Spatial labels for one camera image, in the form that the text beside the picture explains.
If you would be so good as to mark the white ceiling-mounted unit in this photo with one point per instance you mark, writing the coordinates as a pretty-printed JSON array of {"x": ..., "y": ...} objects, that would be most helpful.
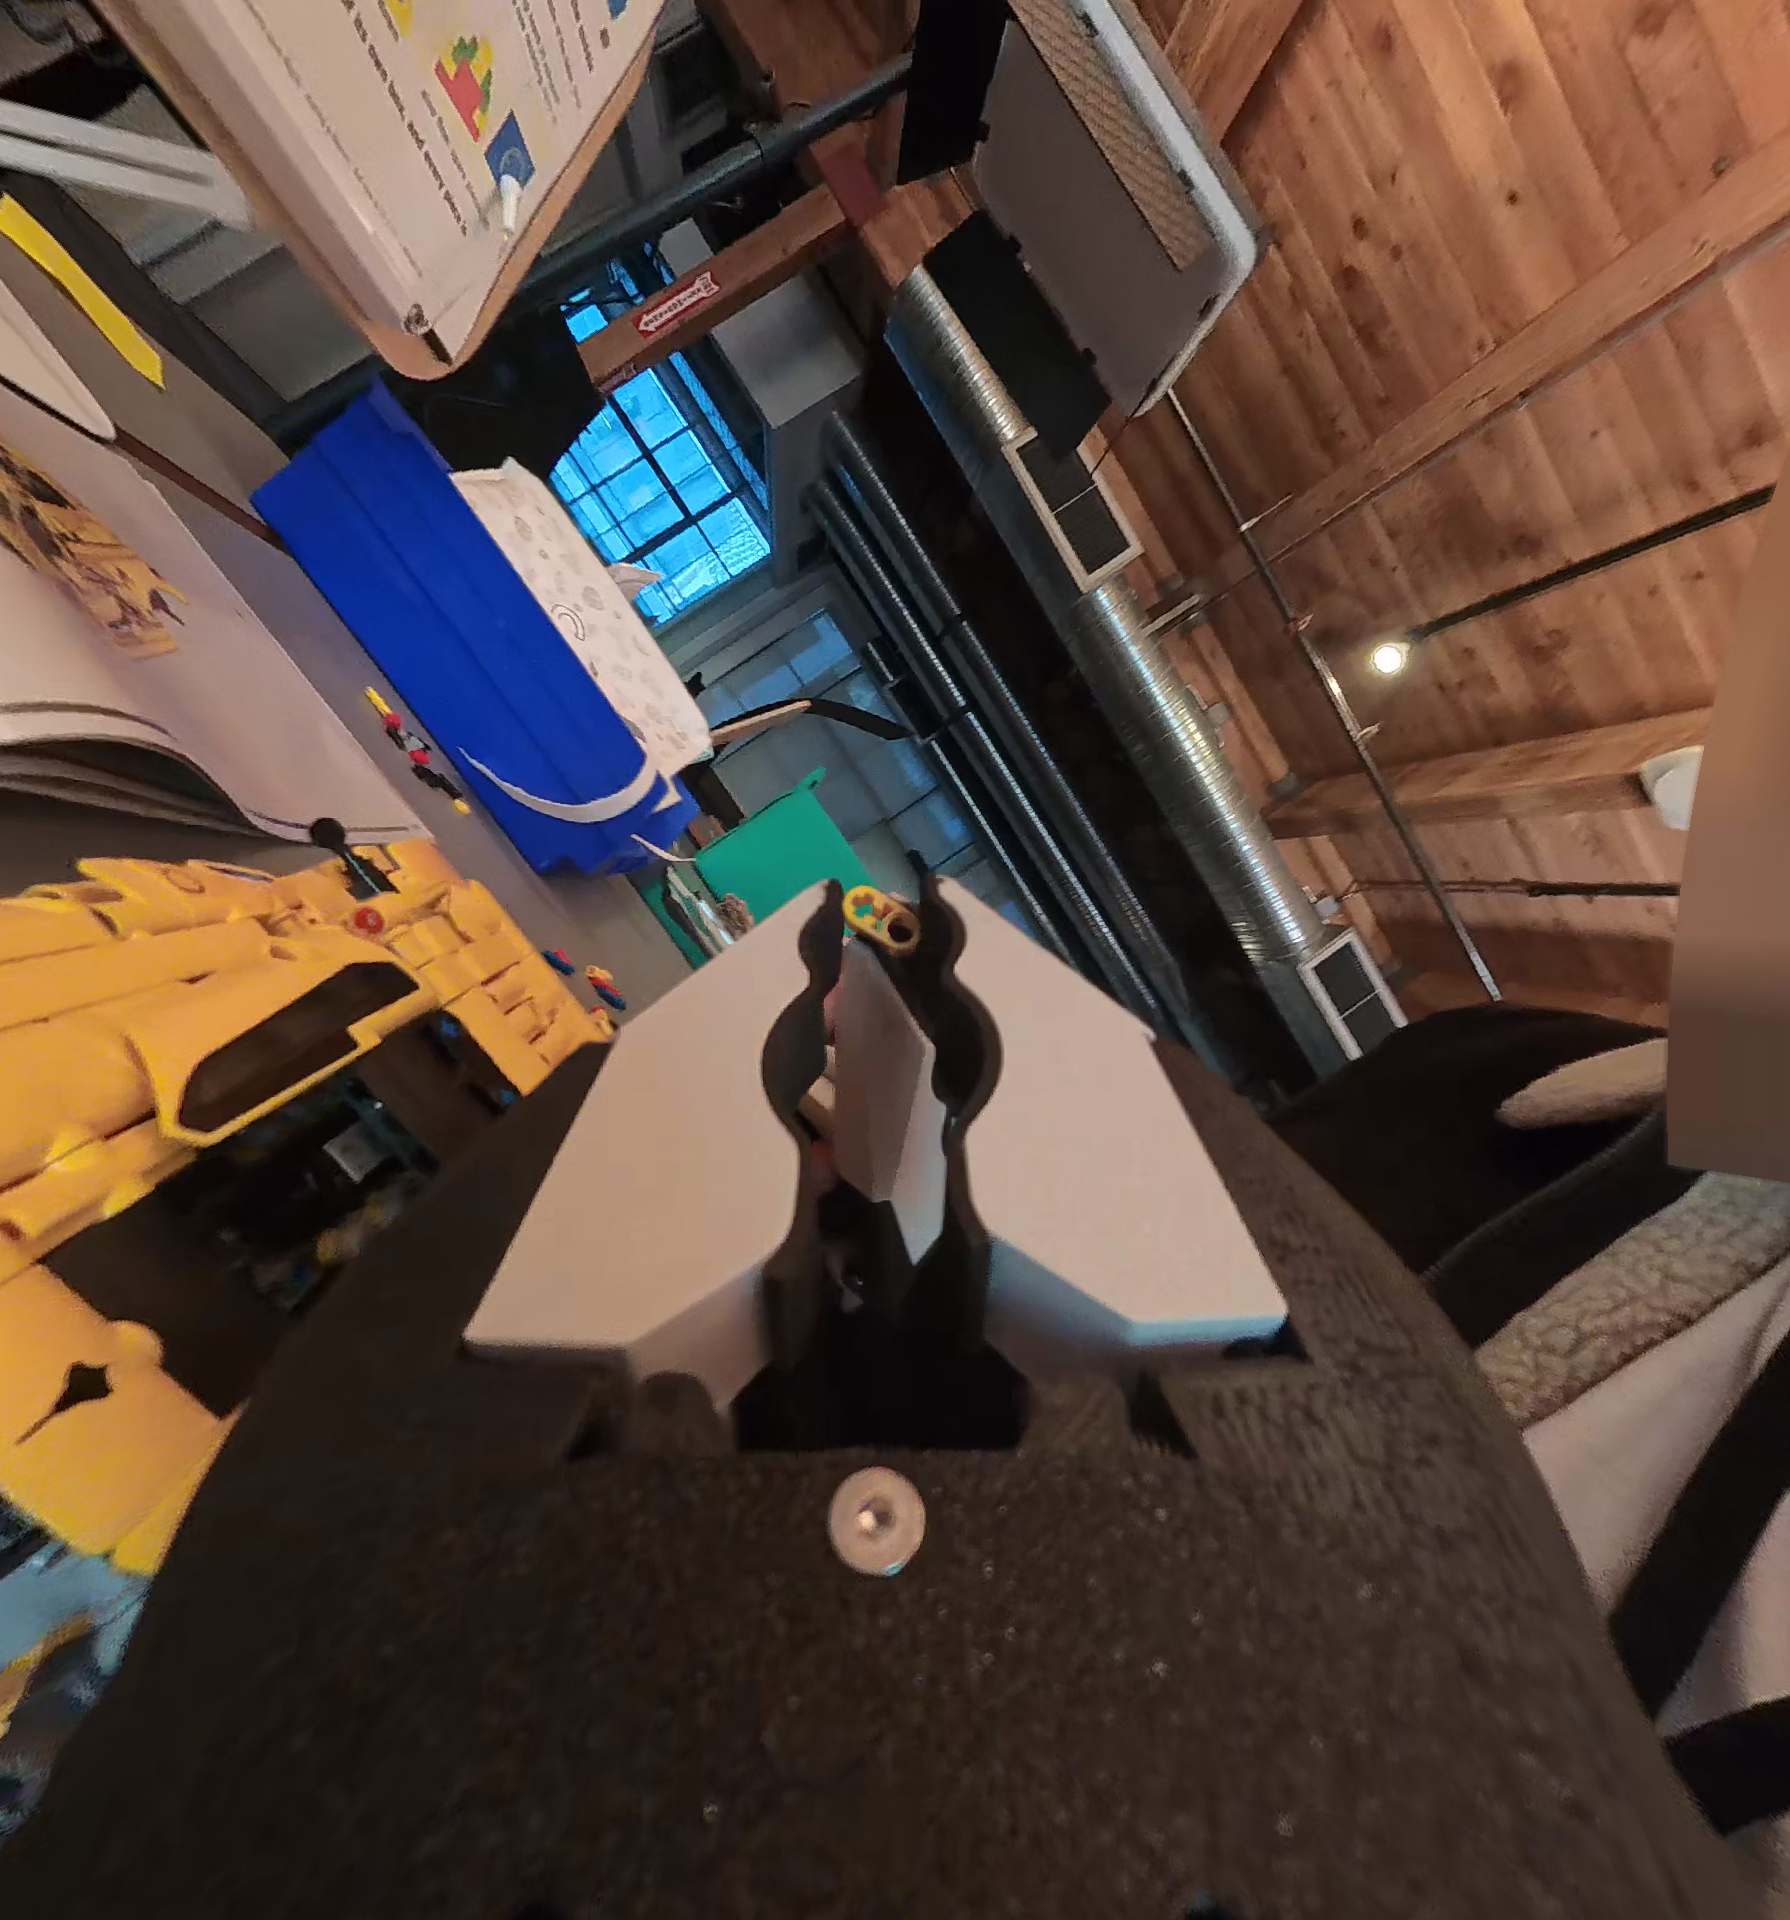
[{"x": 1106, "y": 195}]

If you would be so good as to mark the black hanging panel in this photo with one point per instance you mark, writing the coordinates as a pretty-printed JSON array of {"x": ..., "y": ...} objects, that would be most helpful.
[{"x": 1016, "y": 330}]

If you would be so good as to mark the gridded window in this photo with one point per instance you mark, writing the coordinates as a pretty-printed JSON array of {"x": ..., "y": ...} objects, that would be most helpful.
[{"x": 671, "y": 495}]

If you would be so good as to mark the blue plastic bin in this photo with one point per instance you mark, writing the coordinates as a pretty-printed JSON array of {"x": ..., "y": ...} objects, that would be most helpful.
[{"x": 415, "y": 600}]

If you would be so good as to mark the white patterned paper bag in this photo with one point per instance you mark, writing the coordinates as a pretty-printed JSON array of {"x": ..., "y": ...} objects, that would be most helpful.
[{"x": 579, "y": 600}]

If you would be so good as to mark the dark fleece-lined jacket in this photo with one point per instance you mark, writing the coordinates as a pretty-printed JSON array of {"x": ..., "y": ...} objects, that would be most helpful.
[{"x": 1585, "y": 1306}]

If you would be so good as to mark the ceiling spotlight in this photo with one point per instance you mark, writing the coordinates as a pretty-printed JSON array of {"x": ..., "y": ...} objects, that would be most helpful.
[{"x": 1391, "y": 656}]

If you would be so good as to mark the printed instruction sheet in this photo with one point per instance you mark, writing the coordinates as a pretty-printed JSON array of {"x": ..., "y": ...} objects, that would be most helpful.
[{"x": 430, "y": 120}]

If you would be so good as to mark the silver ventilation duct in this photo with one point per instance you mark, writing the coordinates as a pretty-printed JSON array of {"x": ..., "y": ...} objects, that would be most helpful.
[{"x": 1179, "y": 720}]

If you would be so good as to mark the small yellow connector piece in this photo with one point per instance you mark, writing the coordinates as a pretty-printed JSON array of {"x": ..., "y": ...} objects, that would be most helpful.
[{"x": 883, "y": 919}]

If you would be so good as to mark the small cluster of brick pins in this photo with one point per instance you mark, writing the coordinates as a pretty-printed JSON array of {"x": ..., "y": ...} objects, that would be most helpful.
[{"x": 415, "y": 751}]

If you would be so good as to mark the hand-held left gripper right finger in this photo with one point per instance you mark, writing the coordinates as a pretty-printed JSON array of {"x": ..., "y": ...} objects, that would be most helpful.
[{"x": 1121, "y": 1185}]

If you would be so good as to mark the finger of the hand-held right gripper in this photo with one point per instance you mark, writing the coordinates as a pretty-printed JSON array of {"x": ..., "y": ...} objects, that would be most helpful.
[{"x": 881, "y": 1082}]

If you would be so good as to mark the black metal pole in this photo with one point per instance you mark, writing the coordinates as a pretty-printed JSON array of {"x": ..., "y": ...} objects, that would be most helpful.
[{"x": 715, "y": 166}]

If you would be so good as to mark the white air vent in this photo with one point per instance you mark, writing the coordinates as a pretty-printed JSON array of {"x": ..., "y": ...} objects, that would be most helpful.
[
  {"x": 1084, "y": 519},
  {"x": 1354, "y": 991}
]

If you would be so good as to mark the instruction booklet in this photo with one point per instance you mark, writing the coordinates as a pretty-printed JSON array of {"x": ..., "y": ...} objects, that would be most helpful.
[{"x": 160, "y": 674}]

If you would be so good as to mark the yellow toy brick car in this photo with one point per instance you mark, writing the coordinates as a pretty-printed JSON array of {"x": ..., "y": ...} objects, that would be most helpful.
[{"x": 85, "y": 977}]

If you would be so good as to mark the wooden post with red label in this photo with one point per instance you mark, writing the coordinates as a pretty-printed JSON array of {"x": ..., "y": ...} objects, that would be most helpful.
[{"x": 744, "y": 255}]

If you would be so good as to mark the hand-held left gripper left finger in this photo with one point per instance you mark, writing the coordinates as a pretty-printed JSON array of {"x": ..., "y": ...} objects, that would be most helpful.
[{"x": 640, "y": 1200}]

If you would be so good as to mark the pile of coloured brick pins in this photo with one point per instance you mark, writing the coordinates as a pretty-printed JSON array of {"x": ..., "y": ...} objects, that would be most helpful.
[{"x": 594, "y": 982}]

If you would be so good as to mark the yellow tape strip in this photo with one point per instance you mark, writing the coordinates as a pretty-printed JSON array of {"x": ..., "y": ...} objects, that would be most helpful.
[{"x": 76, "y": 285}]

